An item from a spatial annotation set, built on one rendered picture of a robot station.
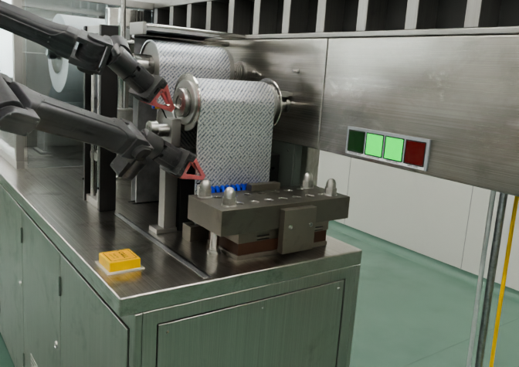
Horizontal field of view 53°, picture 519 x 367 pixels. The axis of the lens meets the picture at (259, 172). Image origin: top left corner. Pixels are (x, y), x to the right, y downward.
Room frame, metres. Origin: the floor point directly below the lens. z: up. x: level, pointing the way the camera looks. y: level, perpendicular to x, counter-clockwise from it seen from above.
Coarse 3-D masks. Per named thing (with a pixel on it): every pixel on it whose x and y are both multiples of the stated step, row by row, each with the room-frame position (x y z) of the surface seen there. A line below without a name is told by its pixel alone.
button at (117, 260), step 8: (104, 256) 1.07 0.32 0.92; (112, 256) 1.08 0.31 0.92; (120, 256) 1.08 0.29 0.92; (128, 256) 1.08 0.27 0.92; (136, 256) 1.09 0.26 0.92; (104, 264) 1.06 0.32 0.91; (112, 264) 1.04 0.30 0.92; (120, 264) 1.05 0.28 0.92; (128, 264) 1.06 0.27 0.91; (136, 264) 1.07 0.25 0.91
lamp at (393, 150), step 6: (390, 138) 1.21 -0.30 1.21; (396, 138) 1.20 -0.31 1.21; (390, 144) 1.21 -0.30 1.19; (396, 144) 1.19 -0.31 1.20; (402, 144) 1.18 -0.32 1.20; (390, 150) 1.21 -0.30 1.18; (396, 150) 1.19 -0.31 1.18; (384, 156) 1.22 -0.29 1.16; (390, 156) 1.21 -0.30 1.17; (396, 156) 1.19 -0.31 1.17
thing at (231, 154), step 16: (208, 128) 1.32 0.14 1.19; (224, 128) 1.35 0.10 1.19; (240, 128) 1.38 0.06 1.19; (256, 128) 1.41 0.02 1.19; (272, 128) 1.44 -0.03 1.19; (208, 144) 1.32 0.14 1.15; (224, 144) 1.35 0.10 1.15; (240, 144) 1.38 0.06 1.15; (256, 144) 1.41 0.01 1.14; (208, 160) 1.32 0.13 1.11; (224, 160) 1.35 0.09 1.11; (240, 160) 1.38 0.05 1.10; (256, 160) 1.41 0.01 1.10; (208, 176) 1.32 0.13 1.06; (224, 176) 1.35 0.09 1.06; (240, 176) 1.38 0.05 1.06; (256, 176) 1.41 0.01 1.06
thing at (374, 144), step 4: (368, 136) 1.27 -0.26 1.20; (372, 136) 1.26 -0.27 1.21; (376, 136) 1.25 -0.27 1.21; (380, 136) 1.24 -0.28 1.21; (368, 140) 1.26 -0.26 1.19; (372, 140) 1.25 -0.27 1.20; (376, 140) 1.24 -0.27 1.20; (380, 140) 1.23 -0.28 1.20; (368, 144) 1.26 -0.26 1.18; (372, 144) 1.25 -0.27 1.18; (376, 144) 1.24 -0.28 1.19; (380, 144) 1.23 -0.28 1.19; (368, 148) 1.26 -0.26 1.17; (372, 148) 1.25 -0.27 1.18; (376, 148) 1.24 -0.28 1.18; (380, 148) 1.23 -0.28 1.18; (368, 152) 1.26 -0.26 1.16; (372, 152) 1.25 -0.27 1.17; (376, 152) 1.24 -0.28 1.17; (380, 152) 1.23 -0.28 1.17; (380, 156) 1.23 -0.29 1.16
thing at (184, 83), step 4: (184, 80) 1.35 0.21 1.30; (188, 80) 1.34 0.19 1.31; (180, 84) 1.37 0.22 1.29; (184, 84) 1.35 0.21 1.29; (188, 84) 1.33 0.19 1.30; (268, 84) 1.49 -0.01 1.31; (176, 88) 1.38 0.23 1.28; (188, 88) 1.33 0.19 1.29; (192, 88) 1.31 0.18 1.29; (272, 88) 1.47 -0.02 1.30; (192, 92) 1.31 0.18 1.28; (192, 96) 1.31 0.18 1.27; (192, 100) 1.31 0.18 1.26; (276, 100) 1.45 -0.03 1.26; (192, 104) 1.31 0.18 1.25; (276, 104) 1.45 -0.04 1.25; (192, 108) 1.31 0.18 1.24; (192, 112) 1.31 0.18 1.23; (176, 116) 1.38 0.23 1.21; (188, 116) 1.32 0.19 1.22; (192, 116) 1.31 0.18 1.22; (184, 120) 1.34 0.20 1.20; (188, 120) 1.32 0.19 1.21
